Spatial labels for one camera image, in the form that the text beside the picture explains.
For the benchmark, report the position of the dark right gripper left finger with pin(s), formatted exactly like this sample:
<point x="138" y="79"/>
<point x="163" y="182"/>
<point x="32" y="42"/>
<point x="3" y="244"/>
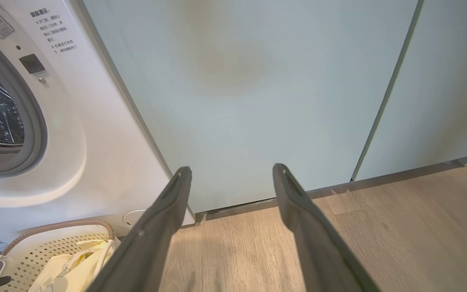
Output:
<point x="148" y="247"/>

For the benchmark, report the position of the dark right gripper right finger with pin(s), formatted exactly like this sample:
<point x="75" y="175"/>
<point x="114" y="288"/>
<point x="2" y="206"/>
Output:
<point x="318" y="251"/>

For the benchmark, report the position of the pale yellow baby clothes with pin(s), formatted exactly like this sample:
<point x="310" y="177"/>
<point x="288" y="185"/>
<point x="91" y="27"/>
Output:
<point x="71" y="267"/>

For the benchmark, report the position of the cream perforated laundry basket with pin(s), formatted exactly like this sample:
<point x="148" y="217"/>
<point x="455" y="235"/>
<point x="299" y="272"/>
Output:
<point x="35" y="251"/>

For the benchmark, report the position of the white front-load washing machine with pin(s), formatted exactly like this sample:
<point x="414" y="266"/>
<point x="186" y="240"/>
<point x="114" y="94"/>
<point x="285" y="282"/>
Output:
<point x="95" y="142"/>

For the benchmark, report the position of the narrow teal cabinet door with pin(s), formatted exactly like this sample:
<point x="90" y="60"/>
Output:
<point x="440" y="81"/>

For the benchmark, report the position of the dark square door latch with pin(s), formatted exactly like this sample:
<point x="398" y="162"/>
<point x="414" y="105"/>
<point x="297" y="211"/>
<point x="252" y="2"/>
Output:
<point x="32" y="63"/>

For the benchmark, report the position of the round white filter cover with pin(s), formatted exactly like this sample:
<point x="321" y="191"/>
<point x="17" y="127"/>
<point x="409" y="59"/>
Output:
<point x="132" y="217"/>

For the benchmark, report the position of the wide teal cabinet panel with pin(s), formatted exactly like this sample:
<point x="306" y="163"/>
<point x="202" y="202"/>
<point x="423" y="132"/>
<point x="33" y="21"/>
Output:
<point x="258" y="101"/>

